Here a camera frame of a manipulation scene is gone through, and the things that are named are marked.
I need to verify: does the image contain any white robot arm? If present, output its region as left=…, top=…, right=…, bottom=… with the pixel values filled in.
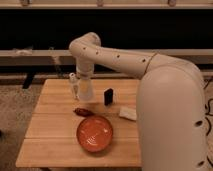
left=69, top=32, right=208, bottom=171

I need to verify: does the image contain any orange ceramic bowl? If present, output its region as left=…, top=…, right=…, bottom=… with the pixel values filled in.
left=76, top=115, right=113, bottom=153

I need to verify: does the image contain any black eraser block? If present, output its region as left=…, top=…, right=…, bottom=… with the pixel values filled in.
left=104, top=88, right=113, bottom=106

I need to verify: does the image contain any dark red dried pepper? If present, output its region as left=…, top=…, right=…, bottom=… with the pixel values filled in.
left=74, top=108, right=93, bottom=117

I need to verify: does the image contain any wooden table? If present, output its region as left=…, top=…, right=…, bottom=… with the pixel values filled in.
left=16, top=79, right=141, bottom=168

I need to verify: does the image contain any grey metal rail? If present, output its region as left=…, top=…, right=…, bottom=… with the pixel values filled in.
left=0, top=49, right=213, bottom=66

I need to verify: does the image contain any white sponge block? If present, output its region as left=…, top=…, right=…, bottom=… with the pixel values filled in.
left=119, top=107, right=137, bottom=121

